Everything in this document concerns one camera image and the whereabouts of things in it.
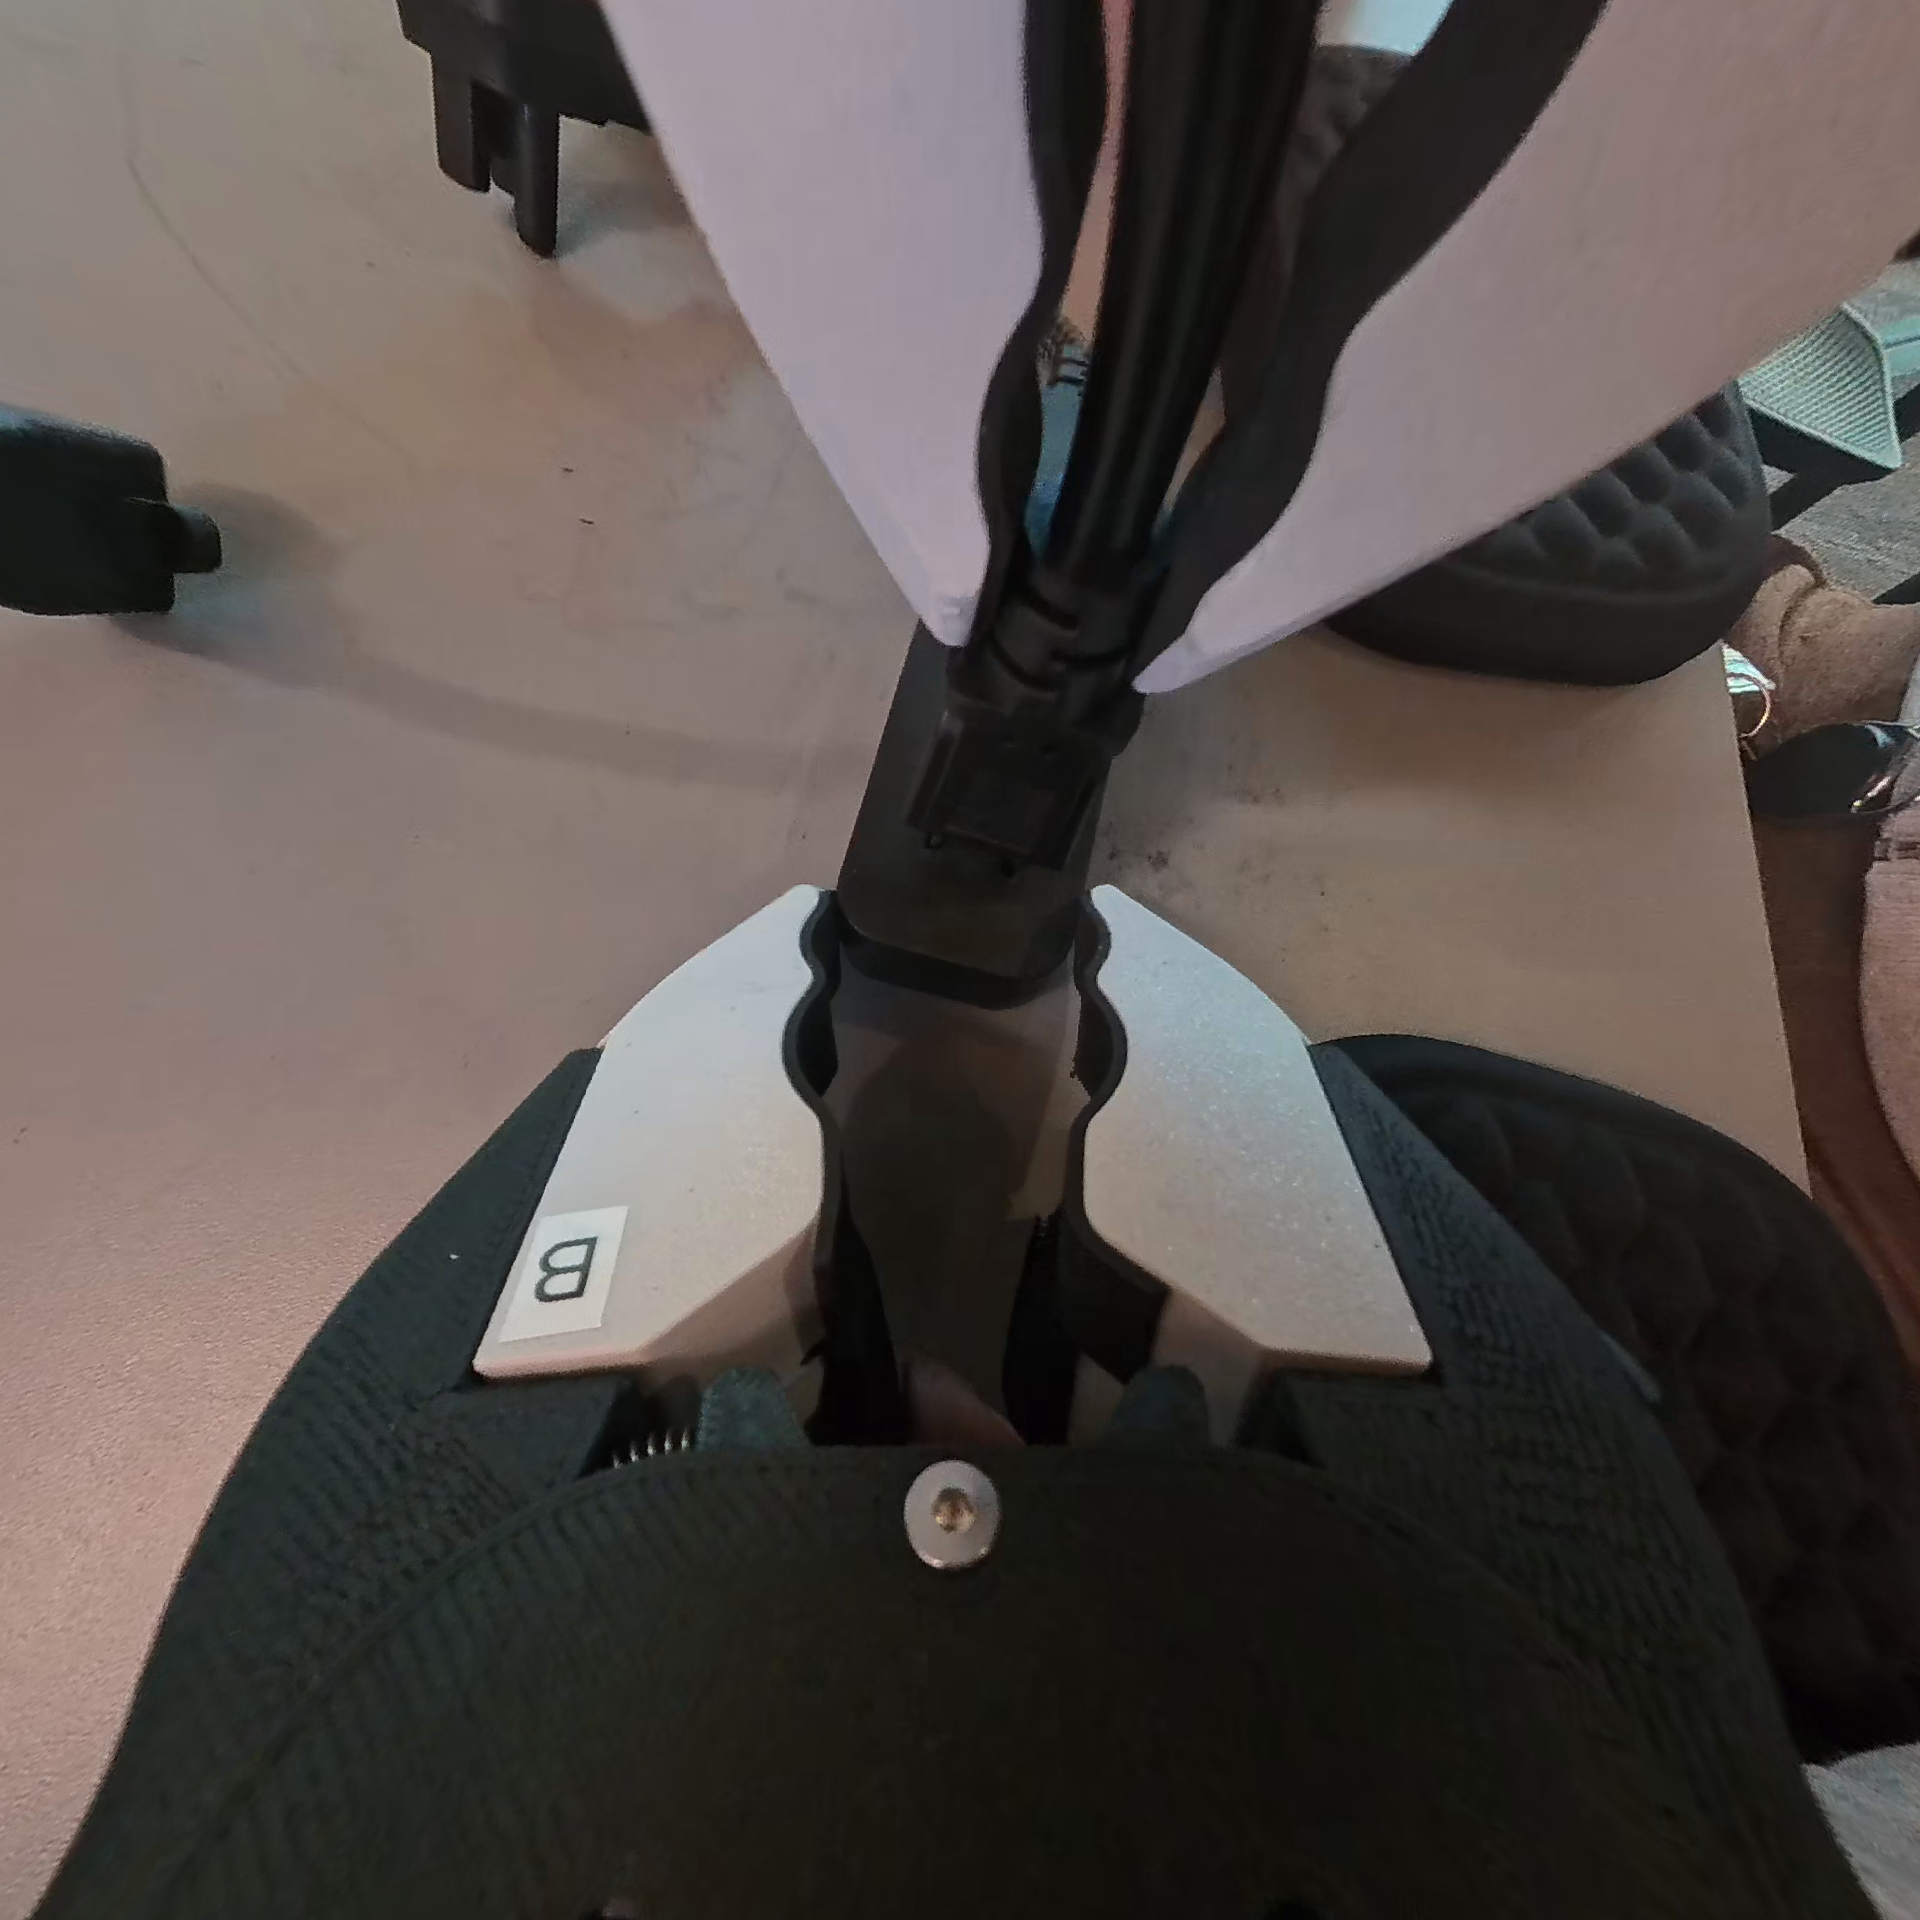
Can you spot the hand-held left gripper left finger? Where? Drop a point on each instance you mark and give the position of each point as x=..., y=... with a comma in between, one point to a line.
x=673, y=1171

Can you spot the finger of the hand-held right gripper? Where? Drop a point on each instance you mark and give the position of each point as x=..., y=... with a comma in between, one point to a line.
x=869, y=225
x=1575, y=301

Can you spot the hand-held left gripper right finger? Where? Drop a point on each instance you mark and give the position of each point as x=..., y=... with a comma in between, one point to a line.
x=1246, y=1187

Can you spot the black power strip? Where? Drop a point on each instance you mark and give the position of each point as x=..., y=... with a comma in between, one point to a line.
x=898, y=914

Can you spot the person's left hand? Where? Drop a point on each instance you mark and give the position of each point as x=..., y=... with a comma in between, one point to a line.
x=968, y=1412

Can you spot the pale green ribbed mat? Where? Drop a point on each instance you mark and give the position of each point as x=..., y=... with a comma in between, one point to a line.
x=1829, y=378

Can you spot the black textured block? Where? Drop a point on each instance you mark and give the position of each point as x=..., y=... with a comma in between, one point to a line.
x=77, y=509

